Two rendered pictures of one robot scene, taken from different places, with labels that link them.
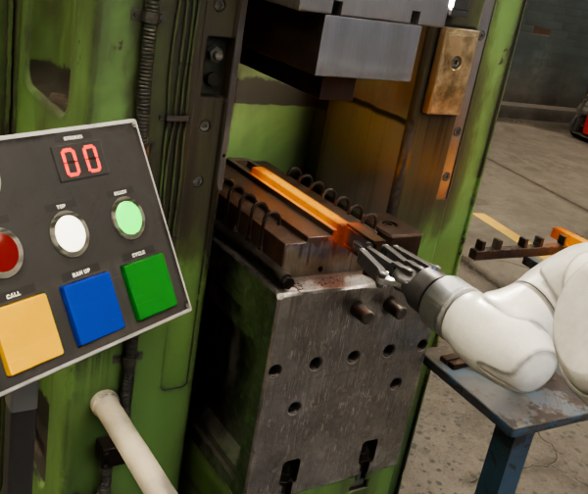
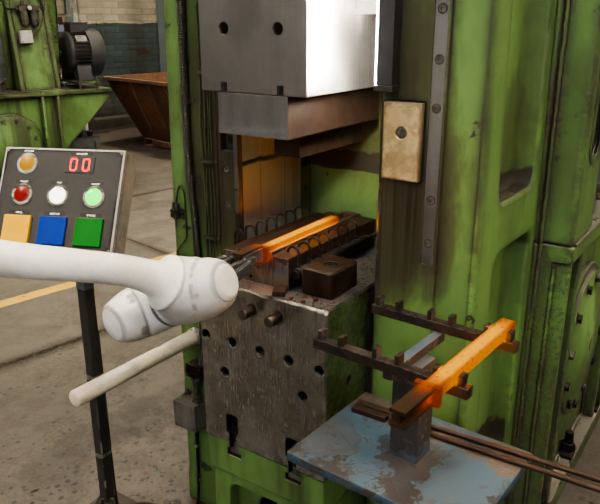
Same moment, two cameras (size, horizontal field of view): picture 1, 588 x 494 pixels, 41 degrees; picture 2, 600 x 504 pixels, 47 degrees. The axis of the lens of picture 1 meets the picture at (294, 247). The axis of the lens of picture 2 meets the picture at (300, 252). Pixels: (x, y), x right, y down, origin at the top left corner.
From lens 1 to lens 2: 1.81 m
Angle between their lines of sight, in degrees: 65
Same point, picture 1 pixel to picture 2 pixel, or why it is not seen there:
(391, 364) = (293, 374)
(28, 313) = (18, 220)
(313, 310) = not seen: hidden behind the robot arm
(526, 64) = not seen: outside the picture
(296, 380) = (221, 349)
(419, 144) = (389, 206)
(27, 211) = (42, 180)
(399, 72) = (277, 132)
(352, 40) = (238, 108)
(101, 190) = (84, 180)
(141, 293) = (78, 233)
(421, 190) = (401, 251)
